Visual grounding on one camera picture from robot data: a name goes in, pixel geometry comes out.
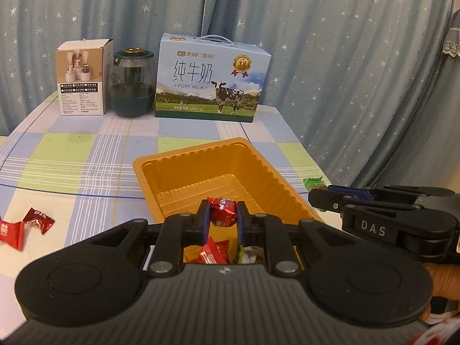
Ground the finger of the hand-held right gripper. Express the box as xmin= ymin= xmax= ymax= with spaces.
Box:
xmin=374 ymin=185 xmax=455 ymax=199
xmin=308 ymin=185 xmax=422 ymax=212

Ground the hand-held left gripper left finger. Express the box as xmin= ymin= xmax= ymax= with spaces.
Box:
xmin=97 ymin=199 xmax=211 ymax=277

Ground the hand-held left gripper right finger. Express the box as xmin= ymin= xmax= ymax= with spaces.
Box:
xmin=235 ymin=201 xmax=360 ymax=277

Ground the small red candy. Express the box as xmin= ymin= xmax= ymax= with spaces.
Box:
xmin=206 ymin=197 xmax=238 ymax=228

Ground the green-wrapped candy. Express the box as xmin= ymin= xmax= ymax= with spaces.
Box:
xmin=302 ymin=176 xmax=324 ymax=192

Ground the large red snack bag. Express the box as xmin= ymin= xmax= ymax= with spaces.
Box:
xmin=199 ymin=236 xmax=231 ymax=265

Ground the silver green-edged snack packet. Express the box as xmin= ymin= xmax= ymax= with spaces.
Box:
xmin=237 ymin=244 xmax=267 ymax=265

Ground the orange plastic tray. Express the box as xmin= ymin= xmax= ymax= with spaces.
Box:
xmin=133 ymin=137 xmax=326 ymax=265

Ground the person's right hand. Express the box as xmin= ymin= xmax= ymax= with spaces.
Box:
xmin=420 ymin=255 xmax=460 ymax=325

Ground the red white printed cloth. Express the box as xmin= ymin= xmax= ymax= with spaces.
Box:
xmin=410 ymin=318 xmax=460 ymax=345

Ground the checked tablecloth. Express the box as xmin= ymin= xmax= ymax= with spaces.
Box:
xmin=0 ymin=91 xmax=326 ymax=284

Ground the blue star curtain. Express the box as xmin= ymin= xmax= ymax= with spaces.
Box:
xmin=0 ymin=0 xmax=460 ymax=202

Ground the blue milk carton box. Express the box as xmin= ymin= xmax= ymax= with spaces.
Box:
xmin=154 ymin=32 xmax=271 ymax=123

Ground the dark green glass jar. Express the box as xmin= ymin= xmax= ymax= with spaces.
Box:
xmin=109 ymin=47 xmax=157 ymax=118

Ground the lace-edged blue cloth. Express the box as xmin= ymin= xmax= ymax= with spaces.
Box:
xmin=443 ymin=7 xmax=460 ymax=59

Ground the dark red snack packet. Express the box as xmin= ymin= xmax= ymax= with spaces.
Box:
xmin=22 ymin=206 xmax=55 ymax=235

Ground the white cardboard box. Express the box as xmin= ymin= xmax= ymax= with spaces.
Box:
xmin=55 ymin=38 xmax=114 ymax=116

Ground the red square snack packet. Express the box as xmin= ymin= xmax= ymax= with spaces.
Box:
xmin=0 ymin=219 xmax=26 ymax=251

